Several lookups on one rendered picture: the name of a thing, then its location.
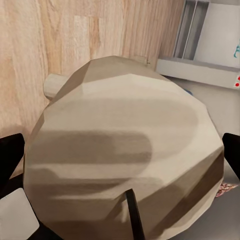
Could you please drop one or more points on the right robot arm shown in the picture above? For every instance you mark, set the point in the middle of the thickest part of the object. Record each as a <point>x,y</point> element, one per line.
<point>229,176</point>

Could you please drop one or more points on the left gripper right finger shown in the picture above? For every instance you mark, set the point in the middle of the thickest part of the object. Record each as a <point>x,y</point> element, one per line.
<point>231,144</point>

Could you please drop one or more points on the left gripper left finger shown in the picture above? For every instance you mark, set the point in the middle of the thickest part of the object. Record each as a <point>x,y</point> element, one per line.
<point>11,152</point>

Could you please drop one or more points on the pillar candle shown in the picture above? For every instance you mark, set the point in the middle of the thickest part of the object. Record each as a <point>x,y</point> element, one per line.
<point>122,153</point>
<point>141,59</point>
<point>53,84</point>

